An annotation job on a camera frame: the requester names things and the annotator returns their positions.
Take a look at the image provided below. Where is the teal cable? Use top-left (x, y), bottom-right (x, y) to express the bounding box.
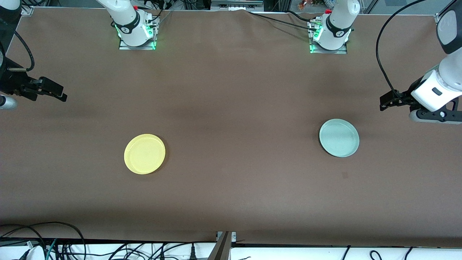
top-left (45, 238), bottom-right (58, 260)

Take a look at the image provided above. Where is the black looping floor cable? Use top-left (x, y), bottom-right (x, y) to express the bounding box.
top-left (0, 221), bottom-right (86, 260)

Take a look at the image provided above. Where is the yellow round plate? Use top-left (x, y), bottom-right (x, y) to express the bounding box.
top-left (124, 134), bottom-right (166, 175)

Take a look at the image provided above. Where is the aluminium frame rail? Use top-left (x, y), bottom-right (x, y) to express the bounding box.
top-left (211, 0), bottom-right (265, 11)

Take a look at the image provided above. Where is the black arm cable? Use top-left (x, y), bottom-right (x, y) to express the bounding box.
top-left (376, 0), bottom-right (430, 101)
top-left (7, 29), bottom-right (35, 72)

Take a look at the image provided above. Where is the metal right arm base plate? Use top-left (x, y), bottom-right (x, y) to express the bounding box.
top-left (119, 16), bottom-right (160, 50)

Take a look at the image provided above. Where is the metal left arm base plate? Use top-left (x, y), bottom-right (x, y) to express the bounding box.
top-left (309, 20), bottom-right (348, 55)

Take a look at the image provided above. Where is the long black tabletop cable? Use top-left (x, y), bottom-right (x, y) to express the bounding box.
top-left (246, 10), bottom-right (320, 31)

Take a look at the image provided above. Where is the black base connector cable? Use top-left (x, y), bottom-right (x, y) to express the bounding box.
top-left (145, 8), bottom-right (166, 25)

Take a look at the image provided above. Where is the short black tabletop cable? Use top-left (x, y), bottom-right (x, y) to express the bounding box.
top-left (287, 10), bottom-right (318, 23)

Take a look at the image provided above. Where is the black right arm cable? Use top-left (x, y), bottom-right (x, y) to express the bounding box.
top-left (7, 29), bottom-right (35, 72)

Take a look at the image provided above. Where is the pale green round plate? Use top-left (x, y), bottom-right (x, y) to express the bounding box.
top-left (319, 119), bottom-right (360, 158)

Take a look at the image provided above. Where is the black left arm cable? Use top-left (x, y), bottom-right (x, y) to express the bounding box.
top-left (376, 0), bottom-right (430, 101)

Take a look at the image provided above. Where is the brown table cover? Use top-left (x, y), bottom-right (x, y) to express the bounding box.
top-left (0, 7), bottom-right (462, 243)

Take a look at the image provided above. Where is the aluminium profile beam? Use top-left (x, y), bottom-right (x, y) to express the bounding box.
top-left (207, 231), bottom-right (237, 260)

